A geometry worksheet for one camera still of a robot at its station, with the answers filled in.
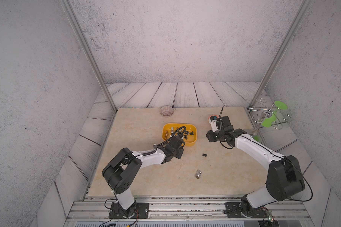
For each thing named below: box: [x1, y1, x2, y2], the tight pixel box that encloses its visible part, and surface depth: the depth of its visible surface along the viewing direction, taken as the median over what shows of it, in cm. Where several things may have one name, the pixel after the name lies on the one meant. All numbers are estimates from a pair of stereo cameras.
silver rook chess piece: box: [195, 169, 203, 179], surface depth 87 cm
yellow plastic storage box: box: [161, 122, 198, 147], surface depth 104 cm
